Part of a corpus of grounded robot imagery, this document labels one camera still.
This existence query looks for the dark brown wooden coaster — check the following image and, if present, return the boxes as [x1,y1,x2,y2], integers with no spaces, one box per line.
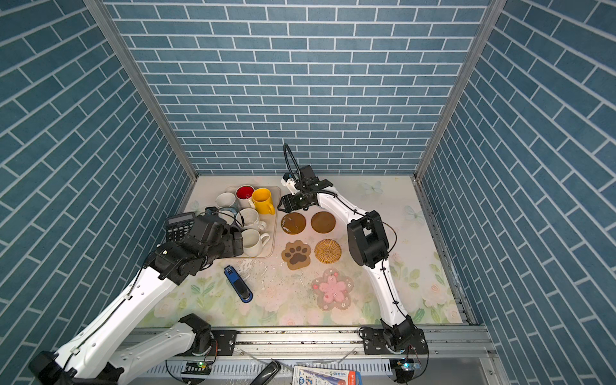
[311,211,336,234]

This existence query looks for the glossy brown scratched coaster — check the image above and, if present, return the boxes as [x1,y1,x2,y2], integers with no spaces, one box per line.
[281,213,306,235]

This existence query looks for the yellow mug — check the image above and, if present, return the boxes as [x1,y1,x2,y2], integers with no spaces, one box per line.
[252,188,276,215]

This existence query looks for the beige tray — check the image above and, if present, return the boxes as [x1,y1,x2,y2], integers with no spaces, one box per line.
[226,185,281,258]

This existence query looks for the rattan round coaster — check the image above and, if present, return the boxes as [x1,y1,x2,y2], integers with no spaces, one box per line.
[314,239,342,264]

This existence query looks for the cork paw coaster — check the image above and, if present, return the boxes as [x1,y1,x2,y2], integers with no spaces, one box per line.
[281,240,311,270]

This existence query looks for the pink flower coaster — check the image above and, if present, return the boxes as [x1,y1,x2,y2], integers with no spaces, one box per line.
[311,268,355,311]

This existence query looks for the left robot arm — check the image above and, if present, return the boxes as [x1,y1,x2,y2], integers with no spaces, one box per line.
[28,214,243,384]

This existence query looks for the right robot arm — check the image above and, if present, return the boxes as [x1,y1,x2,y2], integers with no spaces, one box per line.
[278,166,418,351]

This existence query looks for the white mug lavender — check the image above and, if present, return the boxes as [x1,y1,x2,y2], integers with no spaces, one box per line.
[218,207,237,226]

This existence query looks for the black calculator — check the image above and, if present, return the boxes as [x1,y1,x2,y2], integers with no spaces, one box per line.
[165,212,196,242]

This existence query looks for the white mug blue base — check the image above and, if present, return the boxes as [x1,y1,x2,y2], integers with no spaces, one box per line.
[215,192,240,210]

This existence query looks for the red interior mug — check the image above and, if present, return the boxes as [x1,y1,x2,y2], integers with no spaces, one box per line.
[235,184,255,209]

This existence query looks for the left circuit board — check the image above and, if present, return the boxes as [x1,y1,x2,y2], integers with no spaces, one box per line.
[181,361,213,377]

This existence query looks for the circuit board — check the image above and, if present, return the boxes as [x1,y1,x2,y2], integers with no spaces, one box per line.
[181,361,213,377]
[395,360,421,372]

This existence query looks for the printed packet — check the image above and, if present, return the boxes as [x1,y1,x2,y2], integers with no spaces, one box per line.
[292,366,363,385]

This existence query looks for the right circuit board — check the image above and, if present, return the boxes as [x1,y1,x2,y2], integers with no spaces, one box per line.
[395,360,421,372]

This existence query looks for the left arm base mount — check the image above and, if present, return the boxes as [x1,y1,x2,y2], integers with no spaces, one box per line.
[179,314,237,357]

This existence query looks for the black remote handle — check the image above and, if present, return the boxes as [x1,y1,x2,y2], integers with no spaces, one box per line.
[250,360,282,385]

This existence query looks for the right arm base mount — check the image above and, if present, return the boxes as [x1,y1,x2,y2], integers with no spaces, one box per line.
[358,327,429,355]

